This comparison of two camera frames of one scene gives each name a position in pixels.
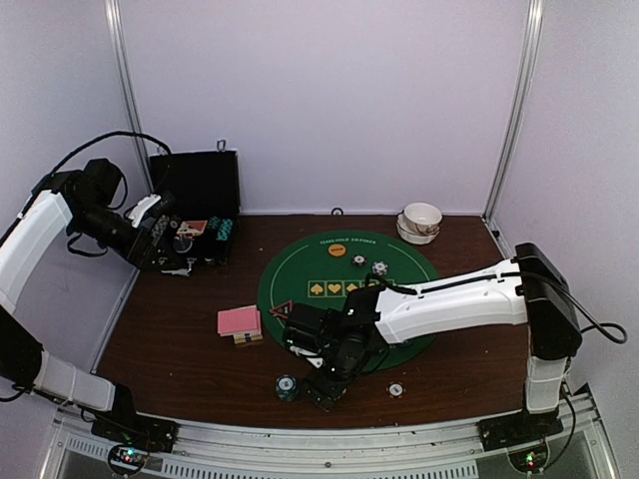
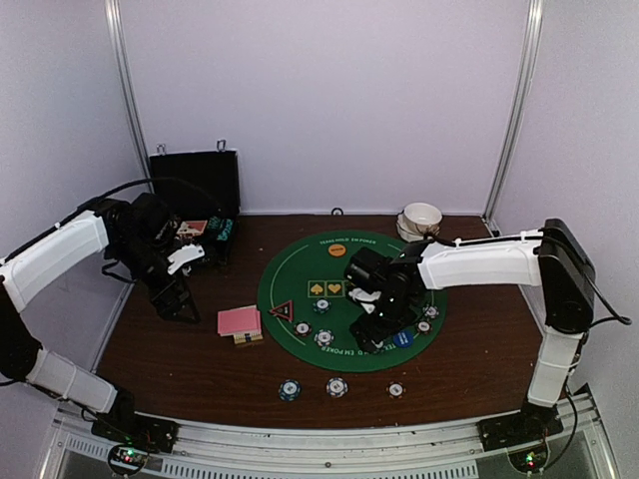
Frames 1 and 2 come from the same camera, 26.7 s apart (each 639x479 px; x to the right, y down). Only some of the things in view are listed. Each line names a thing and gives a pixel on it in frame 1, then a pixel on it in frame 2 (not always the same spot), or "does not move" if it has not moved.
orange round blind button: (336, 249) does not move
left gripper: (134, 255) to (166, 307)
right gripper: (331, 387) to (379, 333)
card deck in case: (193, 228) does not move
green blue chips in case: (214, 222) does not move
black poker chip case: (195, 221) does not move
